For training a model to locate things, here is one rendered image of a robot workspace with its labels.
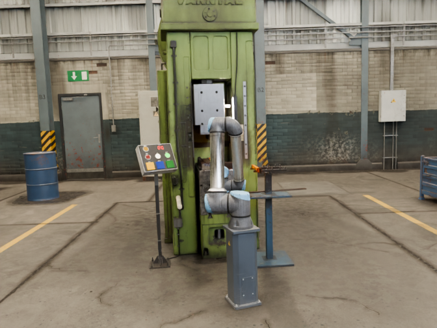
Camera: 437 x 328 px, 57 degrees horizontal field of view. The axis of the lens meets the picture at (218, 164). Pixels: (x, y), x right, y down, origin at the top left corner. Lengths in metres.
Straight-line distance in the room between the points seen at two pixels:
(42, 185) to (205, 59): 4.83
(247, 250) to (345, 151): 7.72
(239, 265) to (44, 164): 5.63
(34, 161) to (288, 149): 5.80
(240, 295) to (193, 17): 2.64
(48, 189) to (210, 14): 5.10
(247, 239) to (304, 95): 7.50
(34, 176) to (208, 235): 4.68
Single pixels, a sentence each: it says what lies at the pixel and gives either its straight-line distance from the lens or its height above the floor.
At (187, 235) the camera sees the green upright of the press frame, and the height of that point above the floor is 0.21.
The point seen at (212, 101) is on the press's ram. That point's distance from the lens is 4.01.
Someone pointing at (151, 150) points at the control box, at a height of 1.15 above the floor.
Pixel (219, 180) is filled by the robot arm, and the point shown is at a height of 0.96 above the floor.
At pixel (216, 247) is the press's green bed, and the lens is 4.17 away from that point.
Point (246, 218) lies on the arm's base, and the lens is 3.03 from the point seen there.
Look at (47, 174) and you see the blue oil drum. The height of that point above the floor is 0.48.
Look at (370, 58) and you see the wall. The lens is 10.79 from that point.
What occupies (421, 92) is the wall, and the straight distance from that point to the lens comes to 11.23.
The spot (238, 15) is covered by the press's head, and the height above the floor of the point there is 2.44.
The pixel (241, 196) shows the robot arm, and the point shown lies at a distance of 2.98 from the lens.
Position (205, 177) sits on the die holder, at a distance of 3.98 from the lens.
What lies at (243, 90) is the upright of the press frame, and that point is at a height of 1.70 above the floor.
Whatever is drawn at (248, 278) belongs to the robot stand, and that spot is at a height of 0.23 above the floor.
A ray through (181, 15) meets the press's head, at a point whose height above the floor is 2.44.
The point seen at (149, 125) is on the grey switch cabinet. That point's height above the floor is 1.31.
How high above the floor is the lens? 1.43
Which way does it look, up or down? 7 degrees down
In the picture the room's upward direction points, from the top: 2 degrees counter-clockwise
